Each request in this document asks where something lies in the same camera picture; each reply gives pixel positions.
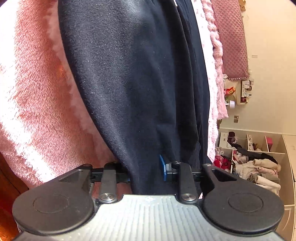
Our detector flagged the dark navy pants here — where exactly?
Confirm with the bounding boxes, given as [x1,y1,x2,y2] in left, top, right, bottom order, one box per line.
[58,1,210,195]

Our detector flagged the pile of clothes on shelf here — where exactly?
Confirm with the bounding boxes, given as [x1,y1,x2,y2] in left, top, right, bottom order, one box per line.
[214,131,281,195]

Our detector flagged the pink fluffy blanket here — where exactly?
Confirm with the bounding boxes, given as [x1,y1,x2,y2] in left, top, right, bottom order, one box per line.
[191,0,228,162]

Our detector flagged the salmon pink fleece blanket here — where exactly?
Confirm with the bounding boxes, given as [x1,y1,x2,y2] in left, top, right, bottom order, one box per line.
[1,1,115,188]

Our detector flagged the open white wardrobe shelving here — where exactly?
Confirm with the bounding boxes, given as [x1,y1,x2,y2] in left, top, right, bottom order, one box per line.
[216,128,295,240]

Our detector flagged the white bedside lamp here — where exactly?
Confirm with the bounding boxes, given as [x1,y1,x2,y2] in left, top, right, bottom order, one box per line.
[225,100,235,108]

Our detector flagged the red snack bag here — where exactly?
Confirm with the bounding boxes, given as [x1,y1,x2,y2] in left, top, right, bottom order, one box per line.
[224,86,236,97]

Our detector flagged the desk calendar organizer shelf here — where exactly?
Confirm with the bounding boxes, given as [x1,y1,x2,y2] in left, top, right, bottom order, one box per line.
[240,80,252,104]

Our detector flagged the mauve quilted headboard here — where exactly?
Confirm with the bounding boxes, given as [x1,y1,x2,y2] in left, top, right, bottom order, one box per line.
[211,1,249,80]

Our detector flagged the small brown teddy bear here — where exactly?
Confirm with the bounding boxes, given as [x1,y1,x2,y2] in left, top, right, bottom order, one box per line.
[238,0,246,12]

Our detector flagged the brass wall socket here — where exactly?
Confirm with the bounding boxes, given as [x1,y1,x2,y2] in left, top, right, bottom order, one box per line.
[234,115,239,123]

